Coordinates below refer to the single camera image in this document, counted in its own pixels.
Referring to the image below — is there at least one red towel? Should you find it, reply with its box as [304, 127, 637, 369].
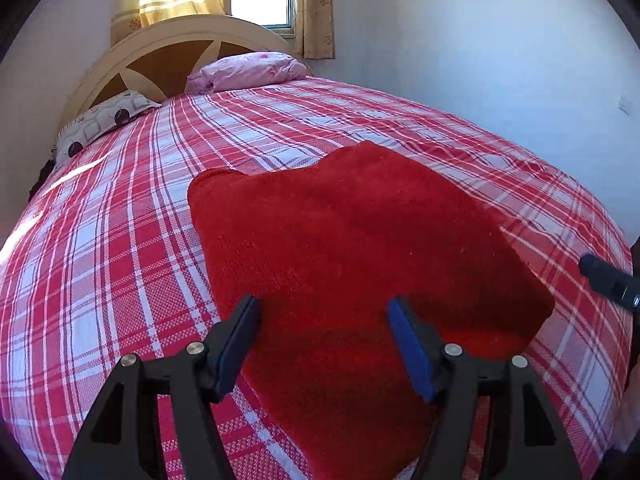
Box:
[187, 141, 557, 480]

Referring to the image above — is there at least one cream wooden headboard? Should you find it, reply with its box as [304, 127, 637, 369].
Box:
[59, 15, 313, 133]

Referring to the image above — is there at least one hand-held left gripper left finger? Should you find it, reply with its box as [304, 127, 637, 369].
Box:
[62, 294, 263, 480]

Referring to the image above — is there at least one red white plaid bed sheet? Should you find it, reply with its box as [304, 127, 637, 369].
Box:
[0, 76, 636, 480]

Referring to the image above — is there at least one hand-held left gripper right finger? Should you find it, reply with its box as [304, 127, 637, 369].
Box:
[387, 296, 583, 480]

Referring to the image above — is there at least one pink pillow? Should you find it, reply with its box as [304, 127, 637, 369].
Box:
[186, 51, 308, 93]

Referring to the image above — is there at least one dark cloth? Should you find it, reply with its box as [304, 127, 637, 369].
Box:
[27, 157, 56, 201]

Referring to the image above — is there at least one narrow yellow curtain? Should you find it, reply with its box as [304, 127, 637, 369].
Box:
[292, 0, 336, 60]

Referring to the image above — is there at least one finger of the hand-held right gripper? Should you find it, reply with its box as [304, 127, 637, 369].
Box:
[579, 254, 640, 313]

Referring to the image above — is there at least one grey patterned pillow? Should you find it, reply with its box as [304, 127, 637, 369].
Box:
[52, 90, 163, 168]

